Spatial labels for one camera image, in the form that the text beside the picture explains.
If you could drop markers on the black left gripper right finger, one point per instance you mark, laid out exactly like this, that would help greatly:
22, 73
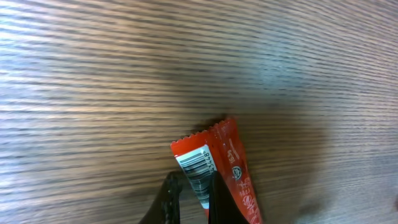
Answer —
222, 207

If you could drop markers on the red toothpaste tube pack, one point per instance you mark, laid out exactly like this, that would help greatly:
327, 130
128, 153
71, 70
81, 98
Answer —
220, 149

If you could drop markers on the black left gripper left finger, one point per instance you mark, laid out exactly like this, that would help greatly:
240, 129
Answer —
165, 208

